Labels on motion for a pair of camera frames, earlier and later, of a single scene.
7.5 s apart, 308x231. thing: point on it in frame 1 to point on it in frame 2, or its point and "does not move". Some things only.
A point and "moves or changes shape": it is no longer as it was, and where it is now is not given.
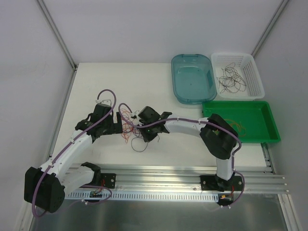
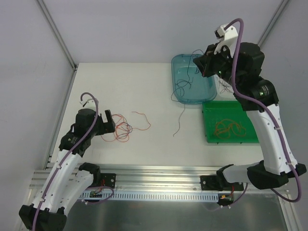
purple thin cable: [147, 146] to [176, 84]
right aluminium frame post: [272, 22] does not move
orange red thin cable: [127, 128] moves or changes shape
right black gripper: [143, 127] to [205, 64]
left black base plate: [108, 180] does not move
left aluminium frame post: [61, 41] does not move
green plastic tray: [251, 120] does not move
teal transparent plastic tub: [193, 78] does not move
